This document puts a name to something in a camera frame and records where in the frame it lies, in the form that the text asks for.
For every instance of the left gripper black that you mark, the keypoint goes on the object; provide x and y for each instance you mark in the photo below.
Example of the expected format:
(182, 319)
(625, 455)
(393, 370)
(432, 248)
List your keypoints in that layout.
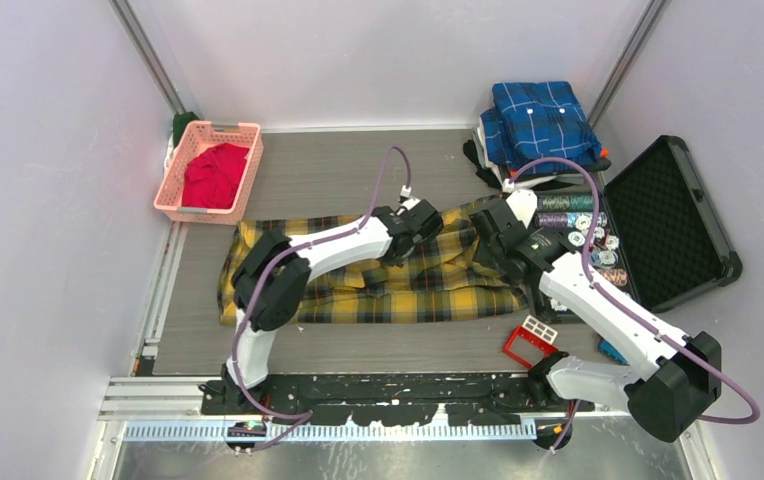
(393, 261)

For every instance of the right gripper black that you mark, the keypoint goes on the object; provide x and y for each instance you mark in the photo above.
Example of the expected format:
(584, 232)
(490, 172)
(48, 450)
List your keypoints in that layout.
(483, 247)

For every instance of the yellow plaid flannel shirt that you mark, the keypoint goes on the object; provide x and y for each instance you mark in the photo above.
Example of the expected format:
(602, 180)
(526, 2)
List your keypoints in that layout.
(445, 280)

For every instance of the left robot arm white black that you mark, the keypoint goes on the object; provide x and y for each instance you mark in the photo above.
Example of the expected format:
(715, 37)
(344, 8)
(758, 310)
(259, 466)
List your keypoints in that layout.
(270, 282)

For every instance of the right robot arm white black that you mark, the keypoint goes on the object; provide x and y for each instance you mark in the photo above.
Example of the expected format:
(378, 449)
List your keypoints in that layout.
(665, 385)

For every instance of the pink plastic laundry basket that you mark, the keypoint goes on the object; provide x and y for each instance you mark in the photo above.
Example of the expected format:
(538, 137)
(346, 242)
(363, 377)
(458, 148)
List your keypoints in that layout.
(199, 136)

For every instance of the white folded garment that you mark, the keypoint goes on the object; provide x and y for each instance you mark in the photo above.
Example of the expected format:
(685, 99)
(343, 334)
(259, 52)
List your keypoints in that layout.
(538, 185)

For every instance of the blue plaid folded shirt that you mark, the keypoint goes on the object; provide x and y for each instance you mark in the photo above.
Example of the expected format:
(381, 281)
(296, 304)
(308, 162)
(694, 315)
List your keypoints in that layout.
(529, 121)

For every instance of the blue toy figure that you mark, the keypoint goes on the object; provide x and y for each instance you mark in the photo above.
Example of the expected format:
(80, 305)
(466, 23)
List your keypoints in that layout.
(611, 352)

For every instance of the black foam-lined carrying case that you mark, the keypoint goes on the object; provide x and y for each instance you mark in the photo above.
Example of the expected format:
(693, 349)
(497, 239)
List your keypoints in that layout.
(658, 237)

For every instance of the red garment in basket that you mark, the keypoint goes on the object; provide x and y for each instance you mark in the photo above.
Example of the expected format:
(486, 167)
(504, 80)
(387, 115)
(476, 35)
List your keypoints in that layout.
(212, 179)

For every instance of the green and white cloth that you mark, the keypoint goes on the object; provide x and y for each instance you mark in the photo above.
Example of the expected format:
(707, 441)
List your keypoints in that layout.
(179, 124)

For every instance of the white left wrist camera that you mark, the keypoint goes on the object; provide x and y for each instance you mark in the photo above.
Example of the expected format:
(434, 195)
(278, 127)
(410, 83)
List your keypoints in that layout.
(407, 200)

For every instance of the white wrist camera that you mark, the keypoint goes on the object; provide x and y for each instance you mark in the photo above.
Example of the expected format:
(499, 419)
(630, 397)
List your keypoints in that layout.
(407, 200)
(523, 203)

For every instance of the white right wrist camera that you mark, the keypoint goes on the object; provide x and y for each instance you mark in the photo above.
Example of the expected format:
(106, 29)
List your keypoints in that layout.
(523, 203)

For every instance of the red plastic frame block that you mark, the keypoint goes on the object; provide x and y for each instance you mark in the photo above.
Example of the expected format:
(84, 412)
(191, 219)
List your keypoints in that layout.
(534, 334)

